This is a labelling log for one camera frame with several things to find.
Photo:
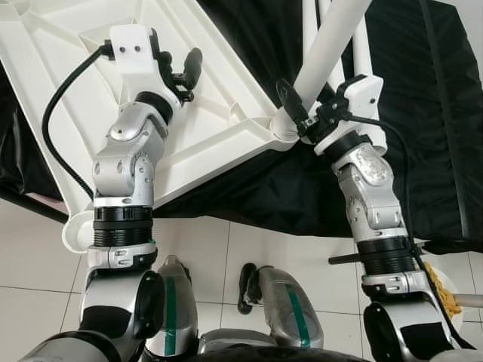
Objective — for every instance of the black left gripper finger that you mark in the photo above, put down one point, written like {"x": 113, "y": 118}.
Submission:
{"x": 170, "y": 62}
{"x": 193, "y": 66}

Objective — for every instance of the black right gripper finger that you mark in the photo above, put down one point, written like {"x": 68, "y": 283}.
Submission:
{"x": 335, "y": 92}
{"x": 289, "y": 96}

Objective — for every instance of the white plastic table top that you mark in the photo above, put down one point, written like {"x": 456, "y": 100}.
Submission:
{"x": 75, "y": 90}

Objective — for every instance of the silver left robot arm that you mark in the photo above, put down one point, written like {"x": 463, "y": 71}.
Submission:
{"x": 124, "y": 166}

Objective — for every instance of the black metal table leg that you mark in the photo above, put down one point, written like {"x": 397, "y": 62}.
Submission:
{"x": 34, "y": 205}
{"x": 343, "y": 259}

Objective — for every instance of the silver right robot leg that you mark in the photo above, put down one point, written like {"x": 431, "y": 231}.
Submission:
{"x": 283, "y": 302}

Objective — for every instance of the silver robot leg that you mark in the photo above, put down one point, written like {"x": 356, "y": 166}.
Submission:
{"x": 283, "y": 302}
{"x": 187, "y": 302}

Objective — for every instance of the yellow crumpled cloth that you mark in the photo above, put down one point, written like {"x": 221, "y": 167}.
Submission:
{"x": 445, "y": 298}

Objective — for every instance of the silver left robot leg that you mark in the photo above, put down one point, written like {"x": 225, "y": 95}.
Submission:
{"x": 187, "y": 302}

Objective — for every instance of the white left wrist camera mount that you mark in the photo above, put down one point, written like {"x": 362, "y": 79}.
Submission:
{"x": 132, "y": 60}

